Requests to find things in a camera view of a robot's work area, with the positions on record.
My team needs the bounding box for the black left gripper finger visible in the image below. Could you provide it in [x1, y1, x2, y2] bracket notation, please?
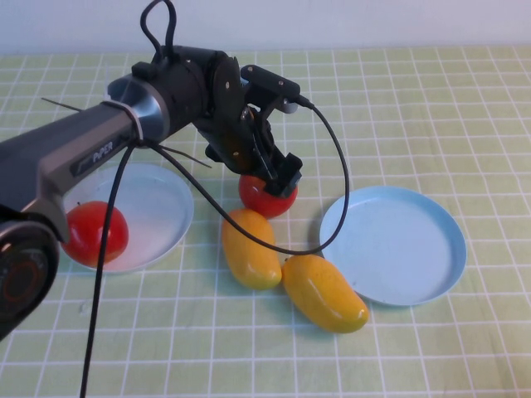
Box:
[285, 153, 303, 187]
[265, 177, 294, 198]

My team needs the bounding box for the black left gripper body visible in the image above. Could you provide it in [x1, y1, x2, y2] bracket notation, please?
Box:
[198, 103, 291, 184]

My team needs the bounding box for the red apple with stem dimple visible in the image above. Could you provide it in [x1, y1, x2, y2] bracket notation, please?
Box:
[238, 173, 299, 220]

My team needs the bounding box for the yellow mango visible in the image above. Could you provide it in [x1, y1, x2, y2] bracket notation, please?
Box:
[280, 253, 370, 334]
[221, 207, 283, 291]

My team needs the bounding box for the white round plate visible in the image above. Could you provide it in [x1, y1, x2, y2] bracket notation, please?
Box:
[61, 163, 195, 274]

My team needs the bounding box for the light blue round plate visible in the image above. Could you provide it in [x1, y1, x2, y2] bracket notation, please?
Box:
[319, 185, 467, 307]

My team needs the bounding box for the green checked tablecloth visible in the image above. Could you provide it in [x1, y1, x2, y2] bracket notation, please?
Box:
[0, 45, 531, 398]

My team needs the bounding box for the thin black cable tie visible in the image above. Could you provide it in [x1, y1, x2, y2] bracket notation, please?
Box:
[41, 97, 213, 170]

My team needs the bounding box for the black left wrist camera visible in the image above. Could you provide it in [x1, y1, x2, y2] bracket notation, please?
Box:
[241, 64, 303, 116]

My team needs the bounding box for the white cable tie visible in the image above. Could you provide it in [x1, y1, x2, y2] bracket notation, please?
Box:
[101, 100, 145, 147]

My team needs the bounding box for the black arm loop cable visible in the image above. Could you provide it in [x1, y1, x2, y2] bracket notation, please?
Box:
[139, 0, 178, 57]

